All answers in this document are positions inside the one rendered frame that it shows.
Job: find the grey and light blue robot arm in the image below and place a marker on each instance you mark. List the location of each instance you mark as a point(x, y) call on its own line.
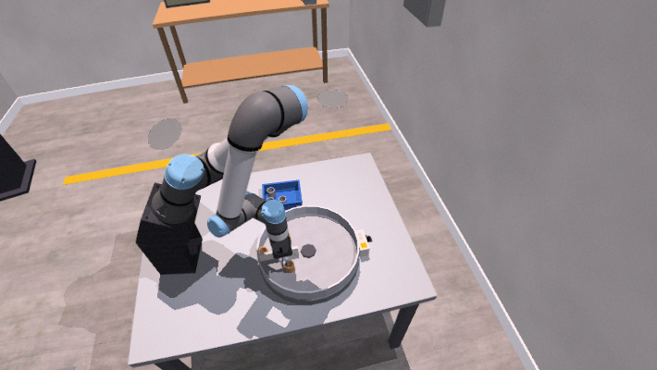
point(261, 115)

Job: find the blue crate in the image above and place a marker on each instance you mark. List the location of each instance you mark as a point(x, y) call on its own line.
point(290, 189)

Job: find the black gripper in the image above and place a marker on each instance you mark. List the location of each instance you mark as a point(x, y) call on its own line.
point(281, 246)

